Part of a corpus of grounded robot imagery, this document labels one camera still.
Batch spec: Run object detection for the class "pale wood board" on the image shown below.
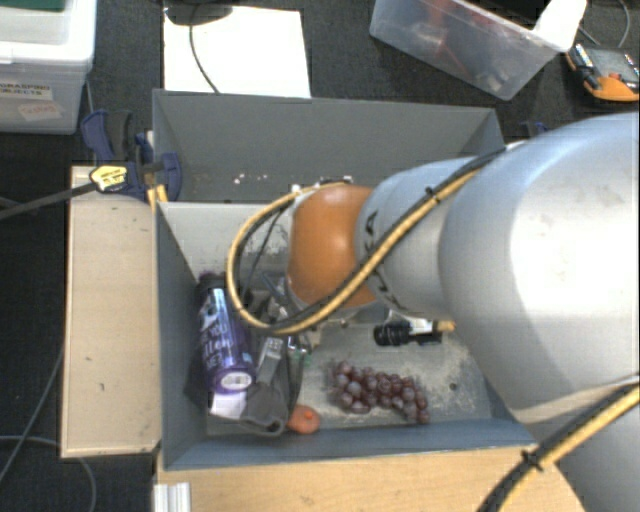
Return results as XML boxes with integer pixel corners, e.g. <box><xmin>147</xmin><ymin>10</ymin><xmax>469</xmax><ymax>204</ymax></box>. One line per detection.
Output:
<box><xmin>59</xmin><ymin>165</ymin><xmax>164</xmax><ymax>459</ymax></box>

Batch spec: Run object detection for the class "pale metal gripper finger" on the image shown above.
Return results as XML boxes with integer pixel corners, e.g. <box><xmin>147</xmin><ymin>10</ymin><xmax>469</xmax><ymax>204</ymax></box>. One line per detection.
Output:
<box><xmin>285</xmin><ymin>341</ymin><xmax>307</xmax><ymax>402</ymax></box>
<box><xmin>253</xmin><ymin>336</ymin><xmax>285</xmax><ymax>387</ymax></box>

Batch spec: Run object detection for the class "orange toy fruit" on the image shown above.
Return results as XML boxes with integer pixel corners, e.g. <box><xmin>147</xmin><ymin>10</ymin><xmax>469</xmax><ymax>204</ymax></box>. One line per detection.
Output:
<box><xmin>285</xmin><ymin>403</ymin><xmax>322</xmax><ymax>435</ymax></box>

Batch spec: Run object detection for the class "purple toy grape bunch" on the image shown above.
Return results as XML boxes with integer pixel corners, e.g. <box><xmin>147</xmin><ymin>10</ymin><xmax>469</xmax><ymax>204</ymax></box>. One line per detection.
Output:
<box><xmin>327</xmin><ymin>359</ymin><xmax>432</xmax><ymax>426</ymax></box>

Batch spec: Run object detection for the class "grey metal bin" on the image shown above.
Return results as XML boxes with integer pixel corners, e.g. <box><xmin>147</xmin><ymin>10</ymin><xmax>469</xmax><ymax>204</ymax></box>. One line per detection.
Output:
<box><xmin>151</xmin><ymin>88</ymin><xmax>539</xmax><ymax>472</ymax></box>

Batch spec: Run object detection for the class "purple printed bottle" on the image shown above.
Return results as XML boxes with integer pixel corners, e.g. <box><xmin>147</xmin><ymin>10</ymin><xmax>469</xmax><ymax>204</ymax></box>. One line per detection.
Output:
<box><xmin>196</xmin><ymin>272</ymin><xmax>259</xmax><ymax>419</ymax></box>

